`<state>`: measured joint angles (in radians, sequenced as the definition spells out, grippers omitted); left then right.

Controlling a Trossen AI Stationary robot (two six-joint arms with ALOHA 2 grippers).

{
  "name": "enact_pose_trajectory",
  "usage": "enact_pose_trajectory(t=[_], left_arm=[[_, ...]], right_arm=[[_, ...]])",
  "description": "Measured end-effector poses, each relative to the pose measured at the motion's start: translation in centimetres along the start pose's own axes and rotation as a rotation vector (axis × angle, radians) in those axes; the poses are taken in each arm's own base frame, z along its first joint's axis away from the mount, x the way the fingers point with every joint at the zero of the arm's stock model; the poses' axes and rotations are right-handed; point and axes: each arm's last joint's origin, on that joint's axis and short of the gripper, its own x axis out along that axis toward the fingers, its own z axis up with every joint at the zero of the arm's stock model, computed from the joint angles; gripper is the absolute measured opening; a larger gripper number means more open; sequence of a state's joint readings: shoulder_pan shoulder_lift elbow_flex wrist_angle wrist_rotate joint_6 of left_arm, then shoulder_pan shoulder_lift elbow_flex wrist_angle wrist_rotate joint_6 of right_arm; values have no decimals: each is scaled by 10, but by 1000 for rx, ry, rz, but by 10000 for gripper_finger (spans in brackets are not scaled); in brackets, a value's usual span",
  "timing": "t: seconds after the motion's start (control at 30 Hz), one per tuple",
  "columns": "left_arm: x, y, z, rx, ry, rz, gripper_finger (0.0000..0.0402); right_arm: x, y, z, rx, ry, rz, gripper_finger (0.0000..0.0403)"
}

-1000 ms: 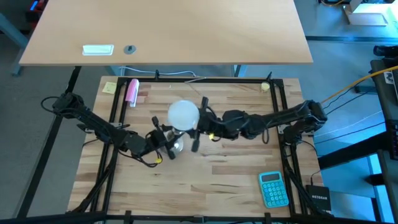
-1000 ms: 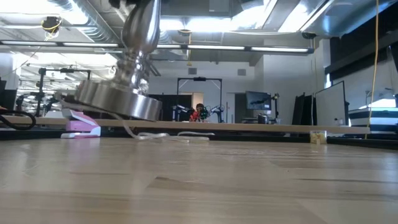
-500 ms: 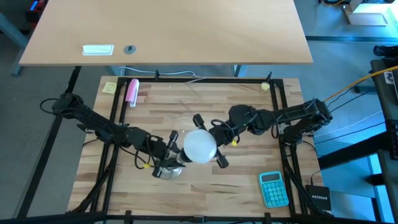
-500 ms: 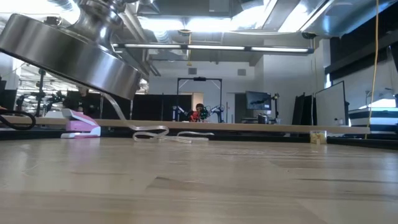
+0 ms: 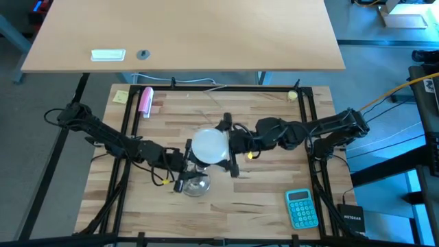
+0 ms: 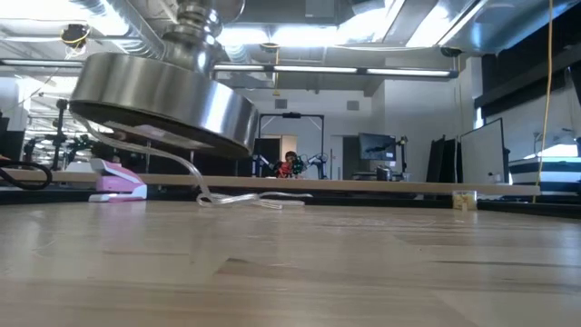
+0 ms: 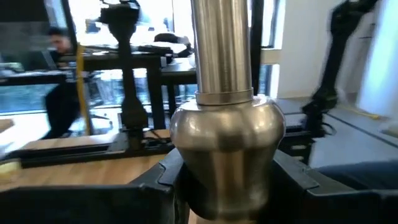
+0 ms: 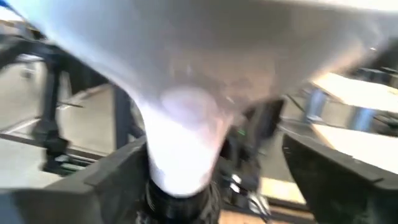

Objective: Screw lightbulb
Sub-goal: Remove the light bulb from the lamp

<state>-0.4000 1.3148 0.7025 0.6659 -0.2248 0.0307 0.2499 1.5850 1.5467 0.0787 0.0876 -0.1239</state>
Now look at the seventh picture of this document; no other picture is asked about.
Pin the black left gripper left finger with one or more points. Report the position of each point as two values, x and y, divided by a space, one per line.
77 205

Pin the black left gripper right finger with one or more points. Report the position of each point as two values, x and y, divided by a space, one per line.
342 205

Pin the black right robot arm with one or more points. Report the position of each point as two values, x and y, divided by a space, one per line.
334 62

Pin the person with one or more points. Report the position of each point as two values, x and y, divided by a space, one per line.
62 105

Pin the black articulated stand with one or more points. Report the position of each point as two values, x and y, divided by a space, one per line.
126 62

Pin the black desk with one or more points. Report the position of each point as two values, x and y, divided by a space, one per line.
124 60

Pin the black table frame rail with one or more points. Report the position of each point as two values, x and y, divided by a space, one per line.
77 152

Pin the black vertical post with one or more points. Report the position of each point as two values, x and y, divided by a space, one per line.
257 46

